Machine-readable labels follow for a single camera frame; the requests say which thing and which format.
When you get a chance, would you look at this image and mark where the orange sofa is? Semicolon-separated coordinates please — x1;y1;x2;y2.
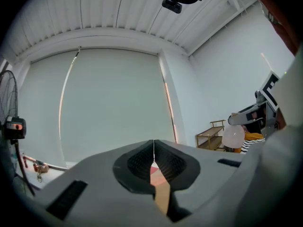
233;131;265;154

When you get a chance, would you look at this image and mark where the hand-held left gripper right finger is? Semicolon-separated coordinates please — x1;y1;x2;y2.
153;140;248;227

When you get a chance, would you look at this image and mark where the wooden metal-frame shelf rack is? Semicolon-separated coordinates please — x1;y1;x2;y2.
196;119;227;151

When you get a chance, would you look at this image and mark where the wide grey roller blind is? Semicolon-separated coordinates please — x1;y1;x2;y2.
58;48;178;163

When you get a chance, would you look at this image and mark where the black white striped cushion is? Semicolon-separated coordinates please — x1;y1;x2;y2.
240;138;266;155

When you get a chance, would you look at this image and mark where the small brown pouch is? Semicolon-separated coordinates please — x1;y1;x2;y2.
33;160;50;183

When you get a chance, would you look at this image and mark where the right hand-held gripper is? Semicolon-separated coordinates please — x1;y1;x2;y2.
228;41;303;139

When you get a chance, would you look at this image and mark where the person's red shirt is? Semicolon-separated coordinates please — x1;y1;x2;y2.
246;0;303;56

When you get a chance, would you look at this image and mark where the narrow grey roller blind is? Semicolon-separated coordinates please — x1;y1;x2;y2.
18;50;79;168

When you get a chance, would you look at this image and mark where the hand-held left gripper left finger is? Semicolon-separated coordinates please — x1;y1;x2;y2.
35;139;177;227

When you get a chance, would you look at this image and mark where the black standing fan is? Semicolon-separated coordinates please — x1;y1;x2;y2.
0;70;36;198

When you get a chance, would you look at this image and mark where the black head camera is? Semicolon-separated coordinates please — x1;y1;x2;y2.
161;0;183;14

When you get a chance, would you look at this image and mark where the person's right forearm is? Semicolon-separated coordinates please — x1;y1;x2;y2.
276;109;287;130

